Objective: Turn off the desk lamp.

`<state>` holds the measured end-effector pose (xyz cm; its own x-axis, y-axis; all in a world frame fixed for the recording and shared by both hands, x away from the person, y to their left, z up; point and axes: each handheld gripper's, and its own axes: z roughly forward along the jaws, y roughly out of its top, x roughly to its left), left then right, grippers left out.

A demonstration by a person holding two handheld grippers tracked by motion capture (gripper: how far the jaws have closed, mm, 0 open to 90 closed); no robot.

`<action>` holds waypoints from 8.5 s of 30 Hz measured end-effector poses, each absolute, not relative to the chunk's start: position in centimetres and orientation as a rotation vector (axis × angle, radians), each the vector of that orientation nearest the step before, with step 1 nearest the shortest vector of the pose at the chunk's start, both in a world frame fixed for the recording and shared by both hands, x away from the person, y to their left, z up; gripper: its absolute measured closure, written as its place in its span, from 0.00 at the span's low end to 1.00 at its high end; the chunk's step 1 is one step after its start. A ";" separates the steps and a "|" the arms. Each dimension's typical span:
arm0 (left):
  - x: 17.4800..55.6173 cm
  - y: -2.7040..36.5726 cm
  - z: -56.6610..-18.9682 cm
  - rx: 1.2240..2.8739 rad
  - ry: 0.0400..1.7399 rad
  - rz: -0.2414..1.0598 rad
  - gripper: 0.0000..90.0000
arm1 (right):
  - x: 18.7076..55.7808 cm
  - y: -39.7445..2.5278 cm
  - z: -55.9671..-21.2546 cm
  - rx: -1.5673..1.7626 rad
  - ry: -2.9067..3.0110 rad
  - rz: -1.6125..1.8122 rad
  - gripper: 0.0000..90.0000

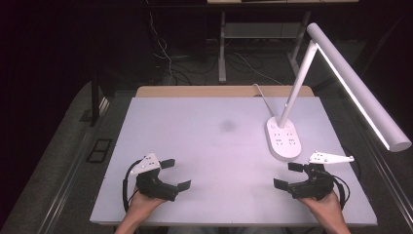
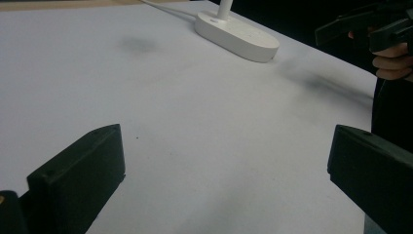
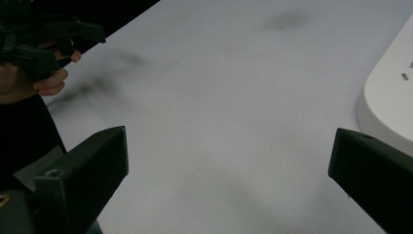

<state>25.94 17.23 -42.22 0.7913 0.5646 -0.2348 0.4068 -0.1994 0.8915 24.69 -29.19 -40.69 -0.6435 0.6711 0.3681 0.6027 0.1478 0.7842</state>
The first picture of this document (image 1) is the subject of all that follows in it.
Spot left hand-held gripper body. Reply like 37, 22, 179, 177
129, 152, 180, 203

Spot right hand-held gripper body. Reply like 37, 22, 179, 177
286, 150, 356, 201

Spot person's left hand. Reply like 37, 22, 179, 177
128, 186, 169, 216

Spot person's right hand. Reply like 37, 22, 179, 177
297, 189, 346, 226

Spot white desk lamp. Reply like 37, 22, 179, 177
265, 22, 413, 163

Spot black metal stand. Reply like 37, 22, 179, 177
90, 69, 110, 128

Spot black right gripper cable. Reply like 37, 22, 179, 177
330, 147, 362, 211

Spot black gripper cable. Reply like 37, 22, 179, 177
330, 147, 362, 211
122, 159, 144, 213

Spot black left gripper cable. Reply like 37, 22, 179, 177
122, 159, 144, 213

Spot white lamp cable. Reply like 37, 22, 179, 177
252, 83, 278, 119

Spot black floor cables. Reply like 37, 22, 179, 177
170, 53, 219, 86

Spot thin white hanging cable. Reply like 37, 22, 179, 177
146, 0, 174, 86

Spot white floor cable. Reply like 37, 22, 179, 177
233, 52, 284, 87

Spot white metal desk frame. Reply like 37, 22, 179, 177
217, 11, 312, 85

